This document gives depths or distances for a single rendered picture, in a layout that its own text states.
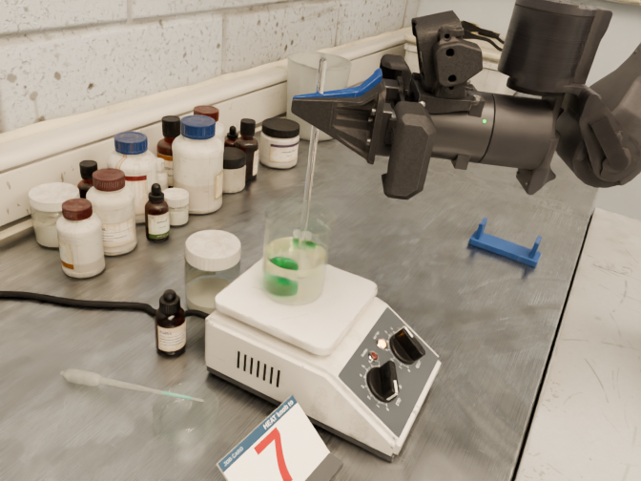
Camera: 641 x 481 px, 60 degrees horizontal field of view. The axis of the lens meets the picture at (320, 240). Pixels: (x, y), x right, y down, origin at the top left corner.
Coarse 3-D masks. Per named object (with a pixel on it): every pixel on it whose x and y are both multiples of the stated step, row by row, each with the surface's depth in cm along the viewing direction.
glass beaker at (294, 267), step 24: (288, 216) 52; (312, 216) 52; (336, 216) 49; (264, 240) 49; (288, 240) 47; (312, 240) 47; (264, 264) 50; (288, 264) 48; (312, 264) 48; (264, 288) 51; (288, 288) 49; (312, 288) 50
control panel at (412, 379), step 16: (384, 320) 54; (400, 320) 55; (368, 336) 51; (384, 336) 53; (416, 336) 55; (368, 352) 50; (384, 352) 51; (432, 352) 55; (352, 368) 48; (368, 368) 49; (400, 368) 51; (416, 368) 52; (432, 368) 54; (352, 384) 47; (400, 384) 50; (416, 384) 51; (368, 400) 47; (400, 400) 49; (416, 400) 50; (384, 416) 47; (400, 416) 48; (400, 432) 47
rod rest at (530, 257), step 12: (480, 228) 81; (480, 240) 82; (492, 240) 82; (504, 240) 83; (540, 240) 79; (492, 252) 81; (504, 252) 80; (516, 252) 80; (528, 252) 80; (528, 264) 79
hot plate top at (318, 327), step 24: (240, 288) 52; (336, 288) 53; (360, 288) 54; (240, 312) 49; (264, 312) 49; (288, 312) 49; (312, 312) 50; (336, 312) 50; (360, 312) 51; (288, 336) 47; (312, 336) 47; (336, 336) 47
